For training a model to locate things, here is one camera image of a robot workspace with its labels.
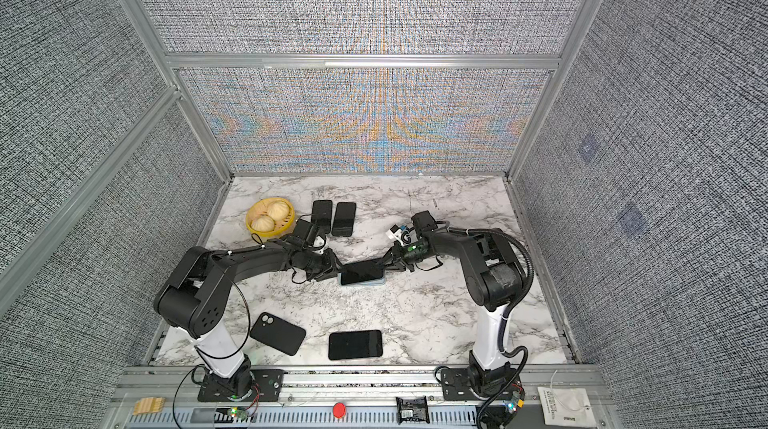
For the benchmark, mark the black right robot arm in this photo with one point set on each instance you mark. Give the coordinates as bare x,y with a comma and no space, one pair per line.
498,275

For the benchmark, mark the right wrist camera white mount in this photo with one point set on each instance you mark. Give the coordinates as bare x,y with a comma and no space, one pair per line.
400,234

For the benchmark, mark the black phone case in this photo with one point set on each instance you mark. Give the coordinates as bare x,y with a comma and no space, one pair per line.
321,215
344,219
277,333

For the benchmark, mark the small black electronics box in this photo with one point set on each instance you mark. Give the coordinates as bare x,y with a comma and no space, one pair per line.
412,410

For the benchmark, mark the steamed bun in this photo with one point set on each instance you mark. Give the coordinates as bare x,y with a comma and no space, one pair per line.
263,224
279,210

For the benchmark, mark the red emergency button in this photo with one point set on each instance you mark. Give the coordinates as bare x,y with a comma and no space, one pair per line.
339,410

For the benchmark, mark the aluminium front rail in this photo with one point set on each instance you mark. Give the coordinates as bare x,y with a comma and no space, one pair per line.
369,393

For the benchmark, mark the wooden clips stack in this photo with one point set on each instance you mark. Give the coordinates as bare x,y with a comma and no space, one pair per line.
148,405

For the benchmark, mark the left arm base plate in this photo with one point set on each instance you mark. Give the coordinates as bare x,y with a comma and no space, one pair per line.
266,385

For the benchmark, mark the right steamed bun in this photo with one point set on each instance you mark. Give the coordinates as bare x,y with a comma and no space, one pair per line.
279,210

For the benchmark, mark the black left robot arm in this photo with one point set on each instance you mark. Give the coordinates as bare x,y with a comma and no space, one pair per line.
194,297

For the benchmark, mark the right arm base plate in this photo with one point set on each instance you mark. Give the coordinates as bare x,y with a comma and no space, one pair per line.
472,384

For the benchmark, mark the left steamed bun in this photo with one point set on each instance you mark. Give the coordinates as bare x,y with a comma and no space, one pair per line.
263,224

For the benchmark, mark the black phone front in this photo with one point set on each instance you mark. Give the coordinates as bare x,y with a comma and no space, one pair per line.
355,345

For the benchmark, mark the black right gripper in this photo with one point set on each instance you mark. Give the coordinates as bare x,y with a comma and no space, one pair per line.
395,255

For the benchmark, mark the yellow bamboo steamer basket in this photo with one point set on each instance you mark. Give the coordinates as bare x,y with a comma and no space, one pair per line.
281,228

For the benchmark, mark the black phone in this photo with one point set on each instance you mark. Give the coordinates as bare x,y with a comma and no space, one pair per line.
355,345
363,270

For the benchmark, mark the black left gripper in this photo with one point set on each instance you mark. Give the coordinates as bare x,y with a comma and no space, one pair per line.
331,269

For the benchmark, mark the light blue phone case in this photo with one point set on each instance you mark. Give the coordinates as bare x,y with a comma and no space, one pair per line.
350,282

